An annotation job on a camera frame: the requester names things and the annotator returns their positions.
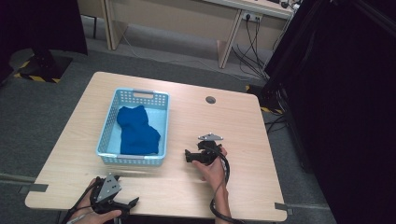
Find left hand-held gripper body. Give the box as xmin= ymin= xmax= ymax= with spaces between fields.
xmin=90 ymin=174 xmax=131 ymax=216

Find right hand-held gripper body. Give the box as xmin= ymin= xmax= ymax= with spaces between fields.
xmin=192 ymin=133 xmax=224 ymax=166

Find blue cloth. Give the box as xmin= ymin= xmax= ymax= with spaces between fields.
xmin=116 ymin=105 xmax=162 ymax=156

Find light blue plastic basket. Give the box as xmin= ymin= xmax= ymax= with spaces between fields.
xmin=95 ymin=87 xmax=171 ymax=167

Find person's right hand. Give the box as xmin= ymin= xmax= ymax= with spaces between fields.
xmin=191 ymin=147 xmax=229 ymax=191

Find person's left hand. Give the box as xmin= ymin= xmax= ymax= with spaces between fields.
xmin=72 ymin=177 xmax=122 ymax=224

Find beige wooden desk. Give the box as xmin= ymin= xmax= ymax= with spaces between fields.
xmin=76 ymin=0 xmax=295 ymax=70

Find black stand base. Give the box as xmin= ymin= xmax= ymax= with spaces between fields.
xmin=13 ymin=49 xmax=75 ymax=84

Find large black curtain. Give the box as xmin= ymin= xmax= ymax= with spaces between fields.
xmin=262 ymin=0 xmax=396 ymax=224

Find white power socket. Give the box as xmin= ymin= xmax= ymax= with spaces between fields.
xmin=241 ymin=10 xmax=263 ymax=23

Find small black curtain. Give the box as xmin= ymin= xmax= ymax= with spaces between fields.
xmin=0 ymin=0 xmax=88 ymax=86

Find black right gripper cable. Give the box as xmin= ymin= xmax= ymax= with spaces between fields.
xmin=206 ymin=145 xmax=248 ymax=224

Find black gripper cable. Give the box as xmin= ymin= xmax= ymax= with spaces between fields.
xmin=206 ymin=145 xmax=248 ymax=224
xmin=61 ymin=179 xmax=100 ymax=224

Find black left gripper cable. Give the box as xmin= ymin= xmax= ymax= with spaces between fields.
xmin=61 ymin=179 xmax=100 ymax=224

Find grey metal table bracket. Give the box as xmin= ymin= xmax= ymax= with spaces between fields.
xmin=18 ymin=183 xmax=50 ymax=195
xmin=274 ymin=202 xmax=294 ymax=217

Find black floor cables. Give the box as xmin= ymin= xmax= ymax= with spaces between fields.
xmin=264 ymin=114 xmax=288 ymax=134

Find bundle of black cables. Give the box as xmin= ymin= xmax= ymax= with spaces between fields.
xmin=231 ymin=17 xmax=271 ymax=81

